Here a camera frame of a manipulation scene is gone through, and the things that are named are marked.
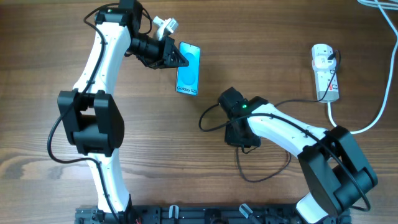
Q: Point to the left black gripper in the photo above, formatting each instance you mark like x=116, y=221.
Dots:
x=167, y=49

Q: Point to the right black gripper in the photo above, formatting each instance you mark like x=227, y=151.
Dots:
x=231, y=139

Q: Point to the turquoise Galaxy smartphone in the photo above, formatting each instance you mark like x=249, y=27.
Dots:
x=187, y=77

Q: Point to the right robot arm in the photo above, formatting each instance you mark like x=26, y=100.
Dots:
x=335, y=168

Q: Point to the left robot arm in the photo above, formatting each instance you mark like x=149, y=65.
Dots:
x=88, y=112

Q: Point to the white USB charger plug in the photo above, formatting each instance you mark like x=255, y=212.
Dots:
x=322, y=62

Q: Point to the white power strip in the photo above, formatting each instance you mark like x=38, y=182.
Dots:
x=326, y=84

